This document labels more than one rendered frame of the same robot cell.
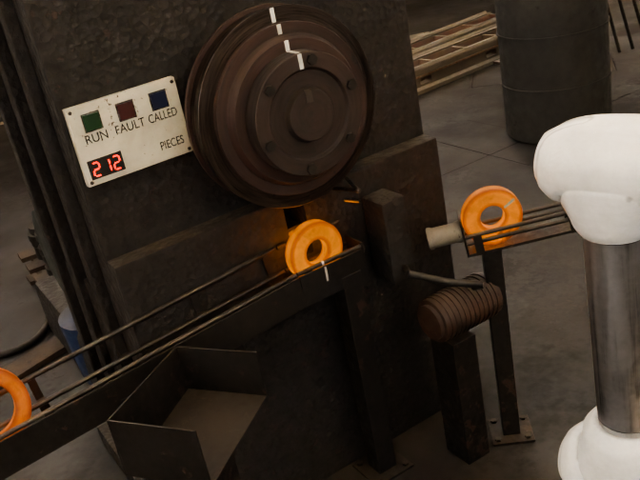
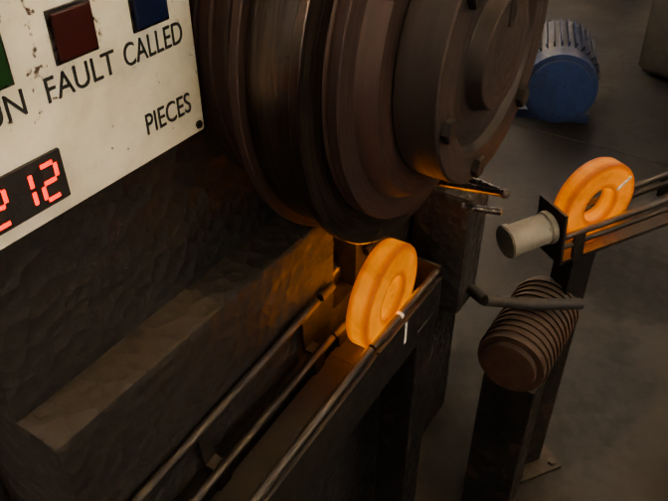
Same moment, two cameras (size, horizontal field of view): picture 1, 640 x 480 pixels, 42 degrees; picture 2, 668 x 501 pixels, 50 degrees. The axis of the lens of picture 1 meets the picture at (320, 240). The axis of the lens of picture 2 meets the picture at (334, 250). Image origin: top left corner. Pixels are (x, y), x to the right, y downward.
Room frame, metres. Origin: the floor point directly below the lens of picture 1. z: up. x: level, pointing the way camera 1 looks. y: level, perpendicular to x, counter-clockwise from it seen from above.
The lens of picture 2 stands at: (1.28, 0.46, 1.40)
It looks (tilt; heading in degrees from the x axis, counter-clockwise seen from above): 37 degrees down; 331
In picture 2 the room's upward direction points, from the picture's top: straight up
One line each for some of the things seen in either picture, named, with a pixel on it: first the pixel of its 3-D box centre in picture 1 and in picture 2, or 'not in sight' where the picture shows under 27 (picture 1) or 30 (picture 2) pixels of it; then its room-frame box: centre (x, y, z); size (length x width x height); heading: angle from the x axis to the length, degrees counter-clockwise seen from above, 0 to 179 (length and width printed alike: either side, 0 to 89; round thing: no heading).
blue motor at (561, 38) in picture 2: not in sight; (557, 67); (3.33, -1.78, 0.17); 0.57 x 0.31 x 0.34; 138
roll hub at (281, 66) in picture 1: (306, 113); (481, 48); (1.83, -0.03, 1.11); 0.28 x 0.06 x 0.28; 118
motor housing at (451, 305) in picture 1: (469, 369); (513, 405); (1.95, -0.34, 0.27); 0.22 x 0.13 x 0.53; 118
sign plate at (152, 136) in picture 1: (130, 130); (78, 89); (1.85, 0.37, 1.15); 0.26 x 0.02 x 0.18; 118
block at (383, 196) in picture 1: (388, 235); (444, 240); (2.04, -0.18, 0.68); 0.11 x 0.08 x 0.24; 28
